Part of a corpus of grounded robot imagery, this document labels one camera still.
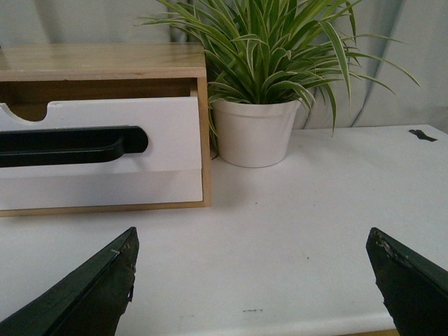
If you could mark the wooden drawer cabinet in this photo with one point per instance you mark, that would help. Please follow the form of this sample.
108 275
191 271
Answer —
34 75

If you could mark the grey curtain backdrop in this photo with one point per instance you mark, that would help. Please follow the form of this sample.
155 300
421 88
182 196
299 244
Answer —
406 42

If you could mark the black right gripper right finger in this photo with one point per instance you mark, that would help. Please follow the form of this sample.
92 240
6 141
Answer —
414 289

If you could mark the green spider plant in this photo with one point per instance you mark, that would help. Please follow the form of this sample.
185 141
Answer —
270 52

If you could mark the black tape piece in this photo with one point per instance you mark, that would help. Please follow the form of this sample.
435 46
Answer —
420 134

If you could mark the white drawer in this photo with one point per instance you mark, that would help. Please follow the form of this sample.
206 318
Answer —
171 124
101 190

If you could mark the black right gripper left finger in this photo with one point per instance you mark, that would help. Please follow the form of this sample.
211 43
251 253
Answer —
88 301

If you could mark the black upper drawer handle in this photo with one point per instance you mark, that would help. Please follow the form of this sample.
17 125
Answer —
69 146

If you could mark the white plant pot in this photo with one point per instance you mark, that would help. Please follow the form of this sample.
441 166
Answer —
253 135

